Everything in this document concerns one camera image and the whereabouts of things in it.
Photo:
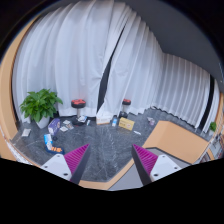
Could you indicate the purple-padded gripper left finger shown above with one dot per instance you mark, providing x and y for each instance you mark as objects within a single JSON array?
[{"x": 70, "y": 166}]

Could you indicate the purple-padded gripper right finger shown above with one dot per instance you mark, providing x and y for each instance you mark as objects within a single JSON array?
[{"x": 151, "y": 167}]

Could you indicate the blue orange package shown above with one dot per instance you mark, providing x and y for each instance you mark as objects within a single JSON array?
[{"x": 50, "y": 147}]

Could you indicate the orange wooden counter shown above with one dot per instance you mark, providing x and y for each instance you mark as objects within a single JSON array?
[{"x": 176, "y": 141}]

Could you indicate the purple box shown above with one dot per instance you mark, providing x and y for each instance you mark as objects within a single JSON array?
[{"x": 54, "y": 126}]

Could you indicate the yellow cardboard box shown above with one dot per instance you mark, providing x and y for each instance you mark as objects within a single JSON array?
[{"x": 126, "y": 123}]

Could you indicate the white flat box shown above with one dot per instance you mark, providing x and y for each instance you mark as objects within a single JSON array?
[{"x": 103, "y": 120}]

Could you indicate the blue white bottle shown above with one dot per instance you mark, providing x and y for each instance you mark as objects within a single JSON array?
[{"x": 114, "y": 122}]

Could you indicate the red black stool left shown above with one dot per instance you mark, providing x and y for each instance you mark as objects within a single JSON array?
[{"x": 78, "y": 104}]

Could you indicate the red black stool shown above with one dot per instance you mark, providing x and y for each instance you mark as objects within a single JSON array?
[
  {"x": 125, "y": 104},
  {"x": 78, "y": 104}
]

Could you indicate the green potted plant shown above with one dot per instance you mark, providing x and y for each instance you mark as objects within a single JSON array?
[{"x": 40, "y": 106}]

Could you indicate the red black stool right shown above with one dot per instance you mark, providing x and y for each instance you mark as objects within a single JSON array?
[{"x": 125, "y": 104}]

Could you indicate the small green plant right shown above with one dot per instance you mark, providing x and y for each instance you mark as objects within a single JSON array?
[{"x": 212, "y": 126}]

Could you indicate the far side white curtain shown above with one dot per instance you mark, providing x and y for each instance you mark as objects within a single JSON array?
[{"x": 188, "y": 92}]

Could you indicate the white curtain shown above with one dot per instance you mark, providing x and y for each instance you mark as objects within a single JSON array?
[
  {"x": 67, "y": 50},
  {"x": 188, "y": 92},
  {"x": 136, "y": 67}
]

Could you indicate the right white curtain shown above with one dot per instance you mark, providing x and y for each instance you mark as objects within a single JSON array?
[{"x": 136, "y": 67}]

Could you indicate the left white curtain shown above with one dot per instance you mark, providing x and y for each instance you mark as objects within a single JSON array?
[{"x": 67, "y": 50}]

